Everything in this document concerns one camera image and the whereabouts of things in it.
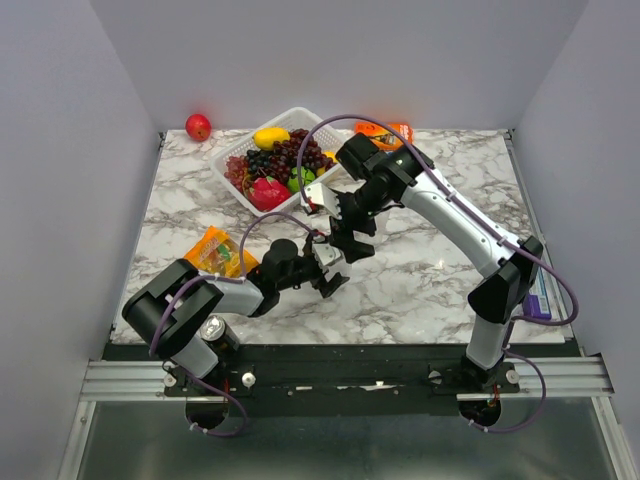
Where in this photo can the dark purple grape bunch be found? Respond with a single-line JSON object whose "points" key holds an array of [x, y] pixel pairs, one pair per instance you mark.
{"points": [[279, 162]]}

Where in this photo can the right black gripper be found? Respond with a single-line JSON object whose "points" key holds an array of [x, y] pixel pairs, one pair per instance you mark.
{"points": [[340, 234]]}

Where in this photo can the red apple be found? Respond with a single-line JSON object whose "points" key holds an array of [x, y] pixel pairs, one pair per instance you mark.
{"points": [[198, 127]]}

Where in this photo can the red grape bunch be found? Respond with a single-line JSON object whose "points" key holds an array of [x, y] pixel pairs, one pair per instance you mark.
{"points": [[237, 172]]}

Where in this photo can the red dragon fruit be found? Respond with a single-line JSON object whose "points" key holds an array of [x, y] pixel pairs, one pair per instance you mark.
{"points": [[267, 193]]}

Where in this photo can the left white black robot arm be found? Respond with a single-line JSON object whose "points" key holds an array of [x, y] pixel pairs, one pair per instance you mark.
{"points": [[168, 312]]}

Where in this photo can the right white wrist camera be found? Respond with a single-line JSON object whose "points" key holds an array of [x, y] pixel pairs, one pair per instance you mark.
{"points": [[317, 196]]}

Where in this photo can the purple box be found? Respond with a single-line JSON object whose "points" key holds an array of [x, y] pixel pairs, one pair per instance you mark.
{"points": [[536, 305]]}

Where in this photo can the yellow mango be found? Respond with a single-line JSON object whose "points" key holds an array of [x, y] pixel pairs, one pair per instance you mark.
{"points": [[266, 138]]}

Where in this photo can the black mounting rail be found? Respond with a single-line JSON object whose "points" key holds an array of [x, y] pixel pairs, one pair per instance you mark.
{"points": [[358, 380]]}

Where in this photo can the orange razor box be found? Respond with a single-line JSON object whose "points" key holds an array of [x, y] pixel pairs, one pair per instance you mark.
{"points": [[383, 138]]}

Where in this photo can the green toy fruit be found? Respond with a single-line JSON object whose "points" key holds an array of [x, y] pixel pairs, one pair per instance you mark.
{"points": [[300, 177]]}

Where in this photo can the aluminium frame rail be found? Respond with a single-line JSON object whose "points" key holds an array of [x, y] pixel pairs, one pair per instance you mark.
{"points": [[568, 377]]}

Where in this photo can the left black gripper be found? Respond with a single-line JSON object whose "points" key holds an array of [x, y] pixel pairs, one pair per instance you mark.
{"points": [[327, 288]]}

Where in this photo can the white plastic basket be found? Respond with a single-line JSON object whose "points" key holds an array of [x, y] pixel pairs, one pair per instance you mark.
{"points": [[328, 138]]}

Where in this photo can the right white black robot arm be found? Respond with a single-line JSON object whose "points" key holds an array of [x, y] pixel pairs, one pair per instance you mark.
{"points": [[408, 177]]}

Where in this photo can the small yellow lemon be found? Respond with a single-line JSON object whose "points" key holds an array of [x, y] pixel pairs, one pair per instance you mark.
{"points": [[326, 161]]}

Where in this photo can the orange snack bag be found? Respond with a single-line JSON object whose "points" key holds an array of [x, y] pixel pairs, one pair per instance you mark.
{"points": [[216, 253]]}

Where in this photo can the silver can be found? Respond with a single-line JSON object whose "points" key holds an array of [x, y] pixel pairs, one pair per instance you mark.
{"points": [[219, 336]]}

